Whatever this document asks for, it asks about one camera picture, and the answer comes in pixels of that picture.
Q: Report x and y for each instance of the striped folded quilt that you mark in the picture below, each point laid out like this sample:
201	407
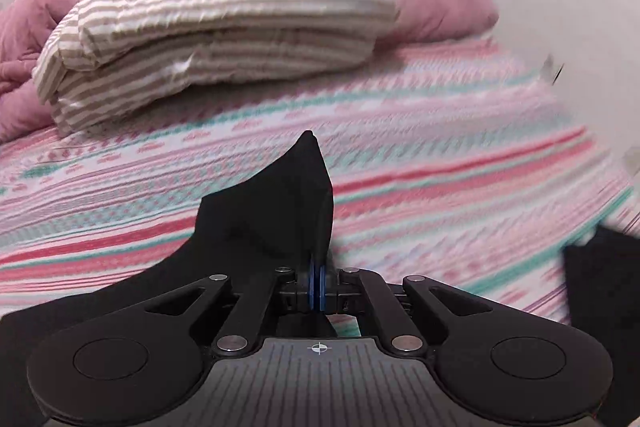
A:
215	32

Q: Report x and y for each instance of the pink pillow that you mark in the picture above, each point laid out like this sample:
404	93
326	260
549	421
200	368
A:
440	4

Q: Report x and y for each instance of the dusty pink comforter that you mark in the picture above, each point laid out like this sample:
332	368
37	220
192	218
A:
35	42

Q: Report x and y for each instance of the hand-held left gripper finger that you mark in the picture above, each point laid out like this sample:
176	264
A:
312	287
323	287

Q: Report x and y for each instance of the patterned bed sheet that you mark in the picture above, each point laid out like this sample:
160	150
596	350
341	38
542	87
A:
425	157

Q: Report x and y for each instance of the black pants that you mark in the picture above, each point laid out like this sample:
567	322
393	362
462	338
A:
270	217

